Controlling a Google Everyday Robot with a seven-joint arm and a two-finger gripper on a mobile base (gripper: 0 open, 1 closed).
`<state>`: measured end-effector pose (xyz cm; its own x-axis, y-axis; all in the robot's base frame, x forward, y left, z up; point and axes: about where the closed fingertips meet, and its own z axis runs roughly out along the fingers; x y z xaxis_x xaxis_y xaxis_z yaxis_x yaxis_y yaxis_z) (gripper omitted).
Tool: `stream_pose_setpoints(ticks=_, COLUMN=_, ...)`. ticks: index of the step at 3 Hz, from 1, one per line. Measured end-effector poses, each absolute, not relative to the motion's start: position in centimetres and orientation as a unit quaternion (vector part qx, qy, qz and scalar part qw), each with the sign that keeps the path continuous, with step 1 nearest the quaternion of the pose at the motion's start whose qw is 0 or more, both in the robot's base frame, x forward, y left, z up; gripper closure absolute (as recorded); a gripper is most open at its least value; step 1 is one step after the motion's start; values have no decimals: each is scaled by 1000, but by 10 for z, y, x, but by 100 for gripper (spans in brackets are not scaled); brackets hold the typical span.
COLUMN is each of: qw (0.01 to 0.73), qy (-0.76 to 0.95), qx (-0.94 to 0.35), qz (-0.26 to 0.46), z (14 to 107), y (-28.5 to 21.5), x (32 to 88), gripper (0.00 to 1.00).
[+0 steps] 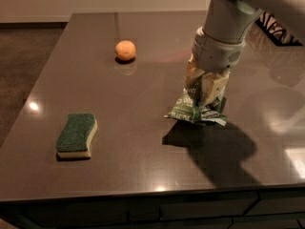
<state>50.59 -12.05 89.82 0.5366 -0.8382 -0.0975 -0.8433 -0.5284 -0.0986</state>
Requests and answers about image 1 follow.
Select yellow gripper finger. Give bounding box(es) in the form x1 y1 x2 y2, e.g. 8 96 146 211
185 55 205 89
201 70 230 105

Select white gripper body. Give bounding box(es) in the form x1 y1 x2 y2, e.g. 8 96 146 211
192 28 246 73

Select green chip bag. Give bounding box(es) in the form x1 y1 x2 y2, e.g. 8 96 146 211
165 77 227 126

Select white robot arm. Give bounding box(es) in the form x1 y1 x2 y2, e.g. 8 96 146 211
185 0 305 106

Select green and yellow sponge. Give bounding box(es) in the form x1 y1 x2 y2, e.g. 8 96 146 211
55 114 97 159

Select orange fruit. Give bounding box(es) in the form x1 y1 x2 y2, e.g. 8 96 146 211
115 40 136 61

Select dark cabinet drawers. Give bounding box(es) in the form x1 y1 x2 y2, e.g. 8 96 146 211
0 188 305 229

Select black wire basket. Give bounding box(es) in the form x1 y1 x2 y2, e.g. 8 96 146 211
255 11 301 46

